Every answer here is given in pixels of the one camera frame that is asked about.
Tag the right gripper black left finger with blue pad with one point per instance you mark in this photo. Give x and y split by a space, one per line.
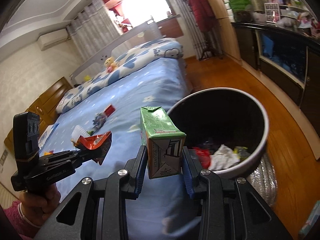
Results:
96 209

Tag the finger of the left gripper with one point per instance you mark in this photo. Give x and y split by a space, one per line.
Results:
79 157

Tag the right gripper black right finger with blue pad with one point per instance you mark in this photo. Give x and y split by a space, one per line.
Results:
231 209

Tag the white foam net sleeve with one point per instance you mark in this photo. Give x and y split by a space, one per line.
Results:
77 132

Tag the grey printed paper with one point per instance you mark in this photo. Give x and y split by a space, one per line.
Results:
99 121

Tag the white red paper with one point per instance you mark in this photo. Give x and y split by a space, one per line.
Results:
223 158

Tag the red white 1928 milk box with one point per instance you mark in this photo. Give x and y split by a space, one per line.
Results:
109 110

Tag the red snack bag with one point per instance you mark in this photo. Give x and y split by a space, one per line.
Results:
203 156

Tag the green milk carton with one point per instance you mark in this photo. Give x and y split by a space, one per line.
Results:
163 140

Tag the orange dark snack wrapper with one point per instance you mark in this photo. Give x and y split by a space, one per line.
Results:
94 147

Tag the yellow snack bag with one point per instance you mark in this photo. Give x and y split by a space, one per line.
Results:
241 152

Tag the round trash bin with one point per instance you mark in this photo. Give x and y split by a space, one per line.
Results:
224 116

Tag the person's left hand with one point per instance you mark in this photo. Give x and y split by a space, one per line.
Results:
37 209

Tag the white blue pillow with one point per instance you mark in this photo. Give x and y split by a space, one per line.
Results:
46 135

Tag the blue bed with floral sheet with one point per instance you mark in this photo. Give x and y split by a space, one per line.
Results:
163 210

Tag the silver foil insulation bag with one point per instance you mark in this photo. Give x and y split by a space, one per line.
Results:
263 179

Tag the wooden headboard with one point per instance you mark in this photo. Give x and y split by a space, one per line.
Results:
45 105

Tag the small yellow toy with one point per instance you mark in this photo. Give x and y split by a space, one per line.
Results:
87 78

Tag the teal white box on floor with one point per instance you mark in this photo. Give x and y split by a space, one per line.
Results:
310 229

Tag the yellow teddy bear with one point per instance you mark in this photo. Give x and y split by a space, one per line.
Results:
110 65

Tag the grey left curtain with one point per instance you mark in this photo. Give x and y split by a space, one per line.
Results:
92 29

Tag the grey curtain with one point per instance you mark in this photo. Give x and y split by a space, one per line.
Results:
92 29
196 37

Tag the blue white cartoon duvet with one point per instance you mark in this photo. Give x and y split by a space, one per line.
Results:
127 63

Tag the dark tv cabinet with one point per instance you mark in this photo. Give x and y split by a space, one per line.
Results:
288 58

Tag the wooden coat stand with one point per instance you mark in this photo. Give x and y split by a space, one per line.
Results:
212 45

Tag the grey right curtain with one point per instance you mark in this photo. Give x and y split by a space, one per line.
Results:
196 37

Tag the red jacket on stand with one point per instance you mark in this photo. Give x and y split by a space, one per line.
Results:
203 13

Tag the green tissue packs stack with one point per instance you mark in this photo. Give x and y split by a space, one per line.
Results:
233 6

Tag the wooden wardrobe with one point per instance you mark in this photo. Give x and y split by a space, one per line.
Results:
229 41

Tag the white wall air conditioner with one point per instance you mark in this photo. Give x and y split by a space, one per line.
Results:
49 40

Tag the white bed guard rail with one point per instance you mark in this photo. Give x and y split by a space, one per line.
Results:
145 32

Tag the photo frame grid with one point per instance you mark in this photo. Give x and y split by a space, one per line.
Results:
272 12

